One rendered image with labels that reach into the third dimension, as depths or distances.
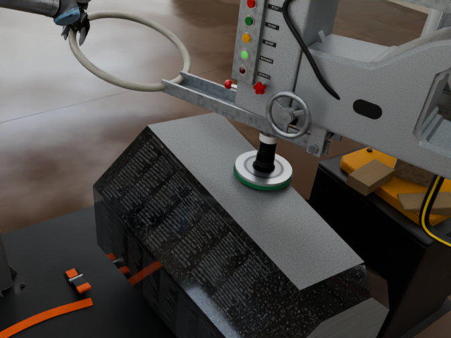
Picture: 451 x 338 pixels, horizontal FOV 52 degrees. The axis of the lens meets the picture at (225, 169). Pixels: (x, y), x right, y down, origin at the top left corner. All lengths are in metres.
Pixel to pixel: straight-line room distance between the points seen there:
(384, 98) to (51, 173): 2.37
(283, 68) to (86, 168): 2.07
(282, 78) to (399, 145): 0.39
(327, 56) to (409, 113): 0.27
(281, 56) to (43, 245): 1.77
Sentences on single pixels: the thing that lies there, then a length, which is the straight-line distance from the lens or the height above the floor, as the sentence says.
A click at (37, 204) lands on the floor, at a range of 3.00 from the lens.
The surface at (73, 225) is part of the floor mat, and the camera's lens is 2.79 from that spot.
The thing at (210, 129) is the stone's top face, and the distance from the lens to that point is 2.00.
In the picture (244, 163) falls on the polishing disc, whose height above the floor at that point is 0.91.
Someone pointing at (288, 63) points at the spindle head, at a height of 1.38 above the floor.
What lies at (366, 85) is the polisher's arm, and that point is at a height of 1.39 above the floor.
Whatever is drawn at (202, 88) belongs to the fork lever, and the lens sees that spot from 1.83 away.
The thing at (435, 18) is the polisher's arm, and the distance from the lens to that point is 1.86.
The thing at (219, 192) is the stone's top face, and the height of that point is 0.87.
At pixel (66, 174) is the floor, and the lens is 3.21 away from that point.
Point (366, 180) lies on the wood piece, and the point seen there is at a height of 0.83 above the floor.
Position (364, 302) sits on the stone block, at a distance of 1.51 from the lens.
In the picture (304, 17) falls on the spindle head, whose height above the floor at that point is 1.51.
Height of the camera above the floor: 1.89
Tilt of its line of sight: 35 degrees down
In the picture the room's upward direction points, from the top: 7 degrees clockwise
